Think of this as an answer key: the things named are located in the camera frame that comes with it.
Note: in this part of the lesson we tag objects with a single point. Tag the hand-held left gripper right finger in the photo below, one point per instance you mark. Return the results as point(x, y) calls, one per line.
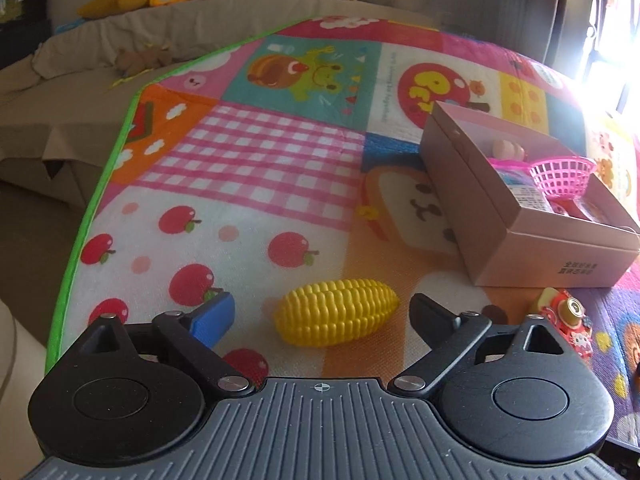
point(430, 317)

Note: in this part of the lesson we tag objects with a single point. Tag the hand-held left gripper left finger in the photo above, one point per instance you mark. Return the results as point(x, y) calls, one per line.
point(212, 317)

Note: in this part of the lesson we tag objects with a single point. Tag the yellow toy corn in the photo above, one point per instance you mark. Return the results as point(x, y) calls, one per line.
point(335, 312)

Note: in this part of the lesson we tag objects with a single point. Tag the beige cardboard box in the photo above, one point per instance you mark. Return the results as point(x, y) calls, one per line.
point(480, 210)

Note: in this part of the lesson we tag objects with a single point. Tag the blue tissue packet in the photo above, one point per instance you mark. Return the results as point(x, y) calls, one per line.
point(527, 192)

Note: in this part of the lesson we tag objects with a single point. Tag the pink toy strainer basket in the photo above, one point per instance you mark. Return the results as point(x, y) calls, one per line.
point(562, 177)

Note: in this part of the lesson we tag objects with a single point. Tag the colourful cartoon play mat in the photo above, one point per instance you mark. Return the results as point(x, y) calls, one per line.
point(240, 160)

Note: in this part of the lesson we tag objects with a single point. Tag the beige sofa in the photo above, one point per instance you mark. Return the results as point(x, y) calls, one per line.
point(75, 125)

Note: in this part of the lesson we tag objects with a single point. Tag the yellow cushion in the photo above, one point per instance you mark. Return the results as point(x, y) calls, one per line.
point(115, 4)

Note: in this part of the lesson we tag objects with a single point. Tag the red toy camera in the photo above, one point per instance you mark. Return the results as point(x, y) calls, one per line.
point(562, 322)

